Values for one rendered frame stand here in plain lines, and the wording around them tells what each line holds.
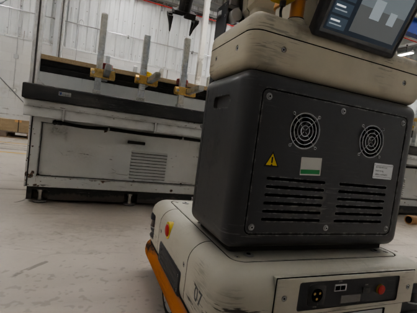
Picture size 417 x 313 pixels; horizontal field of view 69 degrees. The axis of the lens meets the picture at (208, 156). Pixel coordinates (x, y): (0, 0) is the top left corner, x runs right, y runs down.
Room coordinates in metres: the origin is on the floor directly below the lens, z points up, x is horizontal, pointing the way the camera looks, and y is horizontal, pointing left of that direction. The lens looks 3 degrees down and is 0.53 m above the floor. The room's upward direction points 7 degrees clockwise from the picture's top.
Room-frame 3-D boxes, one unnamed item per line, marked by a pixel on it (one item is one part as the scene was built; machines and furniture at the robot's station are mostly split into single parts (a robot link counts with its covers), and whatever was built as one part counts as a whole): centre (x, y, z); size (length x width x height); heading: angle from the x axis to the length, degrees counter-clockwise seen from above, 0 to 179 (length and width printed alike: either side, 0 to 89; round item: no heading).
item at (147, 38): (1.85, 0.46, 0.86); 0.04 x 0.04 x 0.48; 22
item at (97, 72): (1.77, 0.67, 0.82); 0.14 x 0.06 x 0.05; 112
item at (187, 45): (1.95, 0.22, 0.90); 0.04 x 0.04 x 0.48; 22
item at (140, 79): (1.86, 0.43, 0.83); 0.14 x 0.06 x 0.05; 112
